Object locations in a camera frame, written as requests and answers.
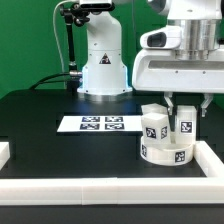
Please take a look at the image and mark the black cables on table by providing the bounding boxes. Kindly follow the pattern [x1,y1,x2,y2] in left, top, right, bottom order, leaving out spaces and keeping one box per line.
[29,71,83,90]

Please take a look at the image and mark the grey cable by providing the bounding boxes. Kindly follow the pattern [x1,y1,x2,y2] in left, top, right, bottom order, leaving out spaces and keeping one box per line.
[52,0,76,74]

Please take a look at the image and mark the white front fence wall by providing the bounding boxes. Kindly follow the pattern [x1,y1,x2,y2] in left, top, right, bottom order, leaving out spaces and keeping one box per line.
[0,178,224,205]

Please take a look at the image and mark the white round stool seat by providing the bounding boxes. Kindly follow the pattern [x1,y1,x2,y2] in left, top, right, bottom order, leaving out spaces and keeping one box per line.
[140,138,194,166]

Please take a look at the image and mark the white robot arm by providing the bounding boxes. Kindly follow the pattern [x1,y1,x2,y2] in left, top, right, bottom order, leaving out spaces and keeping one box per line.
[79,0,224,109]

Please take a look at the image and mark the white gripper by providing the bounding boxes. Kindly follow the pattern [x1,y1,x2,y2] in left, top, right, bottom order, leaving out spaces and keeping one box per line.
[132,48,224,117]

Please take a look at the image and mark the black camera stand pole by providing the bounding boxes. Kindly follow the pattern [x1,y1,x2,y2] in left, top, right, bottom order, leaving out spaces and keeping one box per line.
[59,2,91,72]

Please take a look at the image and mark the white fence wall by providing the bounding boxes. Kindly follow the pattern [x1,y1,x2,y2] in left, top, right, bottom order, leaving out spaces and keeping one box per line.
[194,141,224,178]
[0,178,224,205]
[0,142,10,170]

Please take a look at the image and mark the white right fence wall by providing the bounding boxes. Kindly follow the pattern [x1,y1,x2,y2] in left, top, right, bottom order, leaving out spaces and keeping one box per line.
[194,141,224,178]

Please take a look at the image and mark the white left fence wall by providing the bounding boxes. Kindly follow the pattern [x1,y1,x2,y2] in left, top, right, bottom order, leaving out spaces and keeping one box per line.
[0,142,10,170]

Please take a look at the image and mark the white marker sheet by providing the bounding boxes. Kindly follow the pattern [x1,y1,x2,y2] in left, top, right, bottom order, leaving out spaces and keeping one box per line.
[57,115,142,133]

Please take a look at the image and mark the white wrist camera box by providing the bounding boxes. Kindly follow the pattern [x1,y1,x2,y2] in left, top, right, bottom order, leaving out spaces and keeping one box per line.
[140,25,182,49]

